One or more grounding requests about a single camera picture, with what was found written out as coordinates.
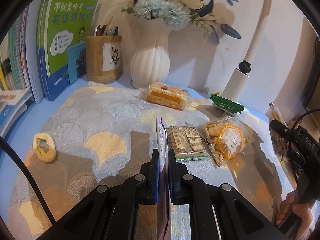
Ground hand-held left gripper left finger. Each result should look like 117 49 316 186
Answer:
32 149 160 240

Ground green white snack packet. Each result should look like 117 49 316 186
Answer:
210 93 245 116

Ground person's right hand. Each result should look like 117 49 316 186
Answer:
274 191 316 228

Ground row of spiral notebooks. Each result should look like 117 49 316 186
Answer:
0 0 48 105

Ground flat stack of books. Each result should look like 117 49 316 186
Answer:
0 87 33 136

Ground fan pattern tablecloth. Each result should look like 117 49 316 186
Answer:
7 84 300 240

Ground blue white artificial flowers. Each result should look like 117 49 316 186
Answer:
121 0 242 45

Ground white ribbed vase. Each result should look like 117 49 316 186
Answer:
129 26 172 90

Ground small biscuit bag yellow label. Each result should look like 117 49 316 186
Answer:
197 116 252 167

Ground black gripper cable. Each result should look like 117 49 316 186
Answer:
0 136 57 224
289 109 320 131

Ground white desk lamp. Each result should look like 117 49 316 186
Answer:
221 0 273 103

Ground wooden pen holder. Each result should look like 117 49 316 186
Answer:
86 35 123 83

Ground wafer biscuit packet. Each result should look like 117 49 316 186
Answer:
166 126 210 162

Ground blue purple snack packet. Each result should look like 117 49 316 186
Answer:
155 114 173 240

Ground bunch of pens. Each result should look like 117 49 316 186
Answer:
90 16 120 37

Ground blue metal bookend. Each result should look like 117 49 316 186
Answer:
67 42 88 84

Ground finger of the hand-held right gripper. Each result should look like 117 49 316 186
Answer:
270 119 288 137

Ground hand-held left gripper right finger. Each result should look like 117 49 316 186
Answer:
167 149 283 240

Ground green cover book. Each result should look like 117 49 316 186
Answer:
37 0 101 101

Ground clear bread stick bag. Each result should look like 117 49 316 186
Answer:
268 102 288 157

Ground yellow hair scrunchie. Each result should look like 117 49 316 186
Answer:
33 132 57 164

